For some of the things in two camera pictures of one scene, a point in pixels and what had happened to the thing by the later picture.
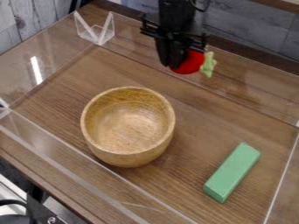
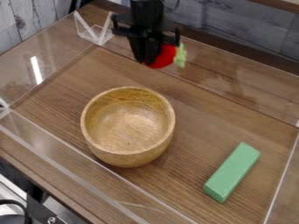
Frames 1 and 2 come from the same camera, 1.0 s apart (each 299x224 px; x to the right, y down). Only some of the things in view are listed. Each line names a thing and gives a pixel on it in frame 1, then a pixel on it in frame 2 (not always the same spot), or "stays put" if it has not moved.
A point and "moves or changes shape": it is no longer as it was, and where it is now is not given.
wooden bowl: [127, 124] stays put
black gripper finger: [176, 52] → [151, 46]
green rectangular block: [227, 178] stays put
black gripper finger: [163, 49] → [139, 44]
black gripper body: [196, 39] → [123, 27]
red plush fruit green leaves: [196, 60] moves or changes shape
